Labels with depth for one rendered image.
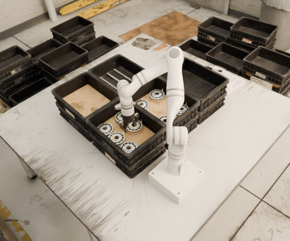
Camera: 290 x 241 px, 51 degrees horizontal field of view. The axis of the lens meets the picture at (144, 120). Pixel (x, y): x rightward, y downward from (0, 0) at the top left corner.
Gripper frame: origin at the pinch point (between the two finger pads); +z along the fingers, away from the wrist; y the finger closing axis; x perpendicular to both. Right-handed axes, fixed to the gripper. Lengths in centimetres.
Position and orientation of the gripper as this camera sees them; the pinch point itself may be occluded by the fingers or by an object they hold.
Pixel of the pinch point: (130, 128)
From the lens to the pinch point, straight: 186.0
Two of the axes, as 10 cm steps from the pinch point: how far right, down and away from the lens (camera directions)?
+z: 0.5, 7.0, 7.1
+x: -5.9, -5.6, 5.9
